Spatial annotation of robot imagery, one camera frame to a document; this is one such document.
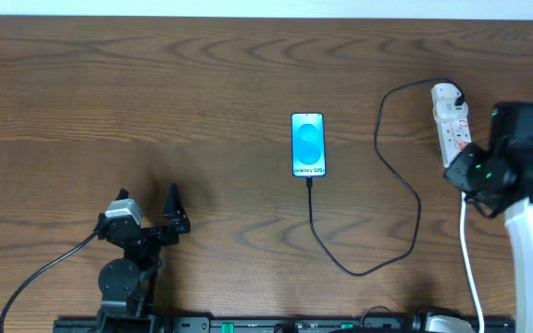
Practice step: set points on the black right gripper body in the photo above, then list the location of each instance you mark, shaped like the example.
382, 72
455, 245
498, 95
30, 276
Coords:
459, 167

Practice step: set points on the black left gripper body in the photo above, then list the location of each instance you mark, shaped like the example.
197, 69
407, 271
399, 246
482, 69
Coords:
148, 232

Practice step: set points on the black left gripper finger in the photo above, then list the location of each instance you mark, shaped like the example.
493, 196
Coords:
173, 211
122, 195

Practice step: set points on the blue screen smartphone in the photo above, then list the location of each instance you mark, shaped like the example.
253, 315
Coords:
308, 145

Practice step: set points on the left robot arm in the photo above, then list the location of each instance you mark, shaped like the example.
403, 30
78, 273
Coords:
127, 284

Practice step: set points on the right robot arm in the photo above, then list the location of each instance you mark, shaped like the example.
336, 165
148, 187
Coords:
511, 137

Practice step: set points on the white charger plug adapter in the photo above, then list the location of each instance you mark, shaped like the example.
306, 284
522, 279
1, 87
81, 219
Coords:
445, 91

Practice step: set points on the white power strip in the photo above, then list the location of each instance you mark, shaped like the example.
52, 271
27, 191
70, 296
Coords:
453, 129

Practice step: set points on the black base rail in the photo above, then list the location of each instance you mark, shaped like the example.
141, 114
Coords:
372, 323

